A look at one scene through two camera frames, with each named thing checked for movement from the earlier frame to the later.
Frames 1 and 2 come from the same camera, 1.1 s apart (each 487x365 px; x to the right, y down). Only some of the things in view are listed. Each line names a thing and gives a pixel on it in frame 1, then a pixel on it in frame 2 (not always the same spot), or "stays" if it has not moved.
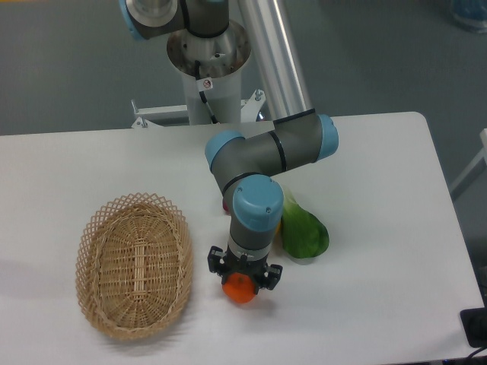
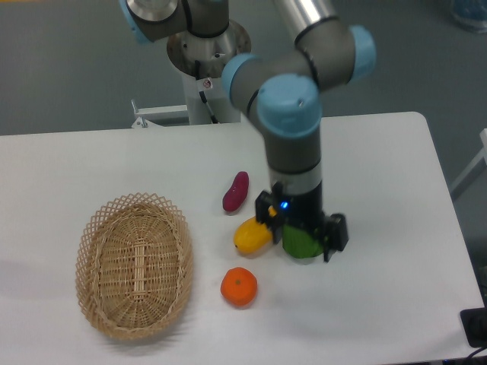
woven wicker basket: x=134 y=265 stays
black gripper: x=256 y=268 → x=303 y=210
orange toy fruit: x=239 y=287 stays
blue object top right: x=471 y=14 stays
